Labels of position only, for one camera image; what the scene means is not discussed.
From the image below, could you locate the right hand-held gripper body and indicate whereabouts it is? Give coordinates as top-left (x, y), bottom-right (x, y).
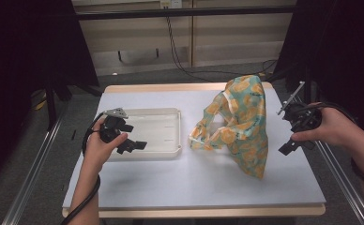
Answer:
top-left (277, 81), bottom-right (324, 134)

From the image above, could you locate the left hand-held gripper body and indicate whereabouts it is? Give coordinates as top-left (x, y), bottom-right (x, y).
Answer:
top-left (99, 107), bottom-right (129, 144)

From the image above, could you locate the lemon print plastic bag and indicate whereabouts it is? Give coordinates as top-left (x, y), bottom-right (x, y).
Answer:
top-left (188, 74), bottom-right (269, 180)

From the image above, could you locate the person's left hand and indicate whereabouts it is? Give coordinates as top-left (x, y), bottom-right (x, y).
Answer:
top-left (83, 117), bottom-right (129, 174)

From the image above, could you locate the person's right hand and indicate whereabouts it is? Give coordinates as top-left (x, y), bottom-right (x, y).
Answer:
top-left (291, 102), bottom-right (359, 149)

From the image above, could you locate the white plastic tray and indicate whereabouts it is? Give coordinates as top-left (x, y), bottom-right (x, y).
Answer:
top-left (106, 107), bottom-right (183, 160)

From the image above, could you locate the black stand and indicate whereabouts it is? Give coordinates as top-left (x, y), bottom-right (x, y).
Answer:
top-left (43, 78), bottom-right (103, 132)

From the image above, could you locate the black curtain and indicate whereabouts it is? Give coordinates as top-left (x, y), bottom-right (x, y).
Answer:
top-left (273, 0), bottom-right (364, 144)
top-left (0, 0), bottom-right (99, 188)

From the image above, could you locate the black horizontal bar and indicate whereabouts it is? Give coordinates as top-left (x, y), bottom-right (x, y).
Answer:
top-left (75, 5), bottom-right (296, 22)

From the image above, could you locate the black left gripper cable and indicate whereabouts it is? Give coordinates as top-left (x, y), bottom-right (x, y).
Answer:
top-left (60, 112), bottom-right (106, 225)

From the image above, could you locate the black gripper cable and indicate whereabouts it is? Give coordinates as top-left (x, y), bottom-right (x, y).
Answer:
top-left (296, 101), bottom-right (364, 190)
top-left (60, 112), bottom-right (106, 225)

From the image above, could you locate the aluminium rail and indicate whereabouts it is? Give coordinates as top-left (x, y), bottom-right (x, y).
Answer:
top-left (314, 140), bottom-right (364, 225)
top-left (1, 102), bottom-right (68, 225)

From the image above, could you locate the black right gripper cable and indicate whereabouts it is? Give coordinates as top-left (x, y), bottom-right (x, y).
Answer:
top-left (296, 101), bottom-right (364, 190)

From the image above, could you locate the black floor cable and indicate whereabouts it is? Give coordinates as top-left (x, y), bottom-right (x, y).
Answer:
top-left (165, 15), bottom-right (280, 83)

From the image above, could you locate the white wall socket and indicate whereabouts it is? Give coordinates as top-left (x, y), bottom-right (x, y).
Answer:
top-left (159, 0), bottom-right (183, 9)

